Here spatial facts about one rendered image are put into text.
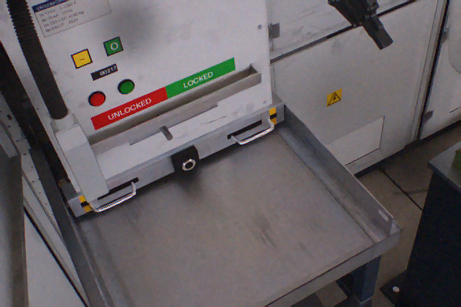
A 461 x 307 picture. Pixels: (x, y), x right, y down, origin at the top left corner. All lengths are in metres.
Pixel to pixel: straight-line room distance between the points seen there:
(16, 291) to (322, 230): 0.64
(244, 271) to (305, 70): 0.79
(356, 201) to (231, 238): 0.28
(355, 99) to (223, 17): 0.95
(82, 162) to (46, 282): 0.90
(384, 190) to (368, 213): 1.14
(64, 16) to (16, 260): 0.56
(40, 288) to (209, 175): 0.81
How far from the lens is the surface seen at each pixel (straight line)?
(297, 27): 1.60
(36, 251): 1.73
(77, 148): 0.99
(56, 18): 0.97
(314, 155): 1.29
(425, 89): 2.26
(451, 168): 1.44
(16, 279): 1.25
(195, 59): 1.11
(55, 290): 1.91
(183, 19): 1.06
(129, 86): 1.07
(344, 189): 1.23
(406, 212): 2.27
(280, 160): 1.28
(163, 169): 1.25
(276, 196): 1.22
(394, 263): 2.14
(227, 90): 1.15
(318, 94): 1.82
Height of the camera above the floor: 1.81
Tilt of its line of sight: 48 degrees down
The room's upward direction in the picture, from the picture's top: 8 degrees counter-clockwise
